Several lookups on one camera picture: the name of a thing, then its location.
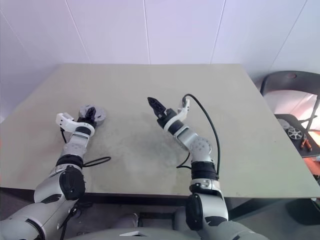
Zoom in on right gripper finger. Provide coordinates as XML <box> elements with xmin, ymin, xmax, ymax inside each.
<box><xmin>147</xmin><ymin>97</ymin><xmax>163</xmax><ymax>119</ymax></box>
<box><xmin>147</xmin><ymin>96</ymin><xmax>167</xmax><ymax>115</ymax></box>

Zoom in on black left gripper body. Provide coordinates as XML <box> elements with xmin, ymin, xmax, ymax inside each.
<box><xmin>80</xmin><ymin>115</ymin><xmax>98</xmax><ymax>128</ymax></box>

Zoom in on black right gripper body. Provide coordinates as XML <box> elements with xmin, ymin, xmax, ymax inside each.
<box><xmin>156</xmin><ymin>108</ymin><xmax>177</xmax><ymax>129</ymax></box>

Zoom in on grey metal disc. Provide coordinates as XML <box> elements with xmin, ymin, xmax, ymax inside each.
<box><xmin>78</xmin><ymin>104</ymin><xmax>107</xmax><ymax>127</ymax></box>

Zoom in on grey robot torso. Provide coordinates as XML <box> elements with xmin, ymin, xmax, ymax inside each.
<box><xmin>74</xmin><ymin>226</ymin><xmax>201</xmax><ymax>240</ymax></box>

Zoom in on black folding chair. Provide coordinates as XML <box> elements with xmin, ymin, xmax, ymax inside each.
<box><xmin>259</xmin><ymin>71</ymin><xmax>320</xmax><ymax>131</ymax></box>

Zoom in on silver spoked wheel part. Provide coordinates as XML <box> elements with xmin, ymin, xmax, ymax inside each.
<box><xmin>286</xmin><ymin>126</ymin><xmax>304</xmax><ymax>140</ymax></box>

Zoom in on black stool seat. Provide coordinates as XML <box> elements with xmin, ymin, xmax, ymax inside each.
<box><xmin>274</xmin><ymin>113</ymin><xmax>320</xmax><ymax>159</ymax></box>

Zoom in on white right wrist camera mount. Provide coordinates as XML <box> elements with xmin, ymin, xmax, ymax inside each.
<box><xmin>163</xmin><ymin>98</ymin><xmax>191</xmax><ymax>131</ymax></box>

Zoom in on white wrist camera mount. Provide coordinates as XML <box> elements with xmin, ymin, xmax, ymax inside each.
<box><xmin>55</xmin><ymin>112</ymin><xmax>97</xmax><ymax>133</ymax></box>
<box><xmin>163</xmin><ymin>98</ymin><xmax>191</xmax><ymax>131</ymax></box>

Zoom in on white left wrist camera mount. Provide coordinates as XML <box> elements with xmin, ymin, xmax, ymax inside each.
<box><xmin>55</xmin><ymin>112</ymin><xmax>97</xmax><ymax>133</ymax></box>

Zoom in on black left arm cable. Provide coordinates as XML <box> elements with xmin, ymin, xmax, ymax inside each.
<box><xmin>59</xmin><ymin>127</ymin><xmax>112</xmax><ymax>168</ymax></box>

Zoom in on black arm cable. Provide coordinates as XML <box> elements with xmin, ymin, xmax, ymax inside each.
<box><xmin>59</xmin><ymin>127</ymin><xmax>112</xmax><ymax>168</ymax></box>
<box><xmin>176</xmin><ymin>93</ymin><xmax>222</xmax><ymax>177</ymax></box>

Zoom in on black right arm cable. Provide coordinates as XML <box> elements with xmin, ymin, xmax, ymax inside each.
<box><xmin>176</xmin><ymin>93</ymin><xmax>222</xmax><ymax>177</ymax></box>

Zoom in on black table frame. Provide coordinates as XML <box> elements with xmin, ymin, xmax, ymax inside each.
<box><xmin>77</xmin><ymin>193</ymin><xmax>296</xmax><ymax>219</ymax></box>

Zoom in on orange-handled pliers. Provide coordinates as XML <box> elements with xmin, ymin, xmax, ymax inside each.
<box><xmin>299</xmin><ymin>139</ymin><xmax>313</xmax><ymax>152</ymax></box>

